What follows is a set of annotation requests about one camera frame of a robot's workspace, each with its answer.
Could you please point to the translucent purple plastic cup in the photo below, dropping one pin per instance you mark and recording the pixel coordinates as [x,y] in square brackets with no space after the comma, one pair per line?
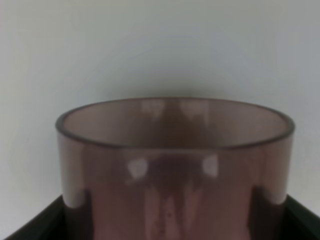
[174,169]

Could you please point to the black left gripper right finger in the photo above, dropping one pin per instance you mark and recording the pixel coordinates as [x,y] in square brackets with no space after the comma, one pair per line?
[299,222]

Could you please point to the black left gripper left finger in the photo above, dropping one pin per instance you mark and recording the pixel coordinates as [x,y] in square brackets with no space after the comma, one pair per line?
[47,225]

